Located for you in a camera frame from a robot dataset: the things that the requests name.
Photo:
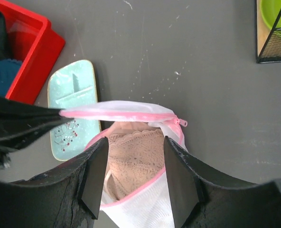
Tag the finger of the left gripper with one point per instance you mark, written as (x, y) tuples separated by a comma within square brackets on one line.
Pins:
[(22, 124)]

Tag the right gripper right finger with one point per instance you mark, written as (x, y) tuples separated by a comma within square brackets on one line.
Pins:
[(203, 197)]

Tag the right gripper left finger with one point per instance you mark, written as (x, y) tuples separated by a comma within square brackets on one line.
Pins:
[(67, 196)]

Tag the white mesh laundry bag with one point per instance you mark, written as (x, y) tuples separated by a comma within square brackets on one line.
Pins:
[(148, 206)]

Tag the beige lace bra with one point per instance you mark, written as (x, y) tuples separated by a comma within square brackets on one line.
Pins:
[(135, 157)]

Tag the blue bra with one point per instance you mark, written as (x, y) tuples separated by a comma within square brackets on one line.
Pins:
[(8, 71)]

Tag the light green ceramic tray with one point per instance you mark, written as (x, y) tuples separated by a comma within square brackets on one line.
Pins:
[(72, 86)]

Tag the red plastic bin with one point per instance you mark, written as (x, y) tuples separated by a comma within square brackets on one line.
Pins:
[(34, 43)]

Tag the green plastic bowl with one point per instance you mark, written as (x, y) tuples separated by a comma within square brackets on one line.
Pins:
[(271, 13)]

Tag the black wire shelf rack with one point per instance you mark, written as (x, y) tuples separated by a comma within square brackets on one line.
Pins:
[(268, 44)]

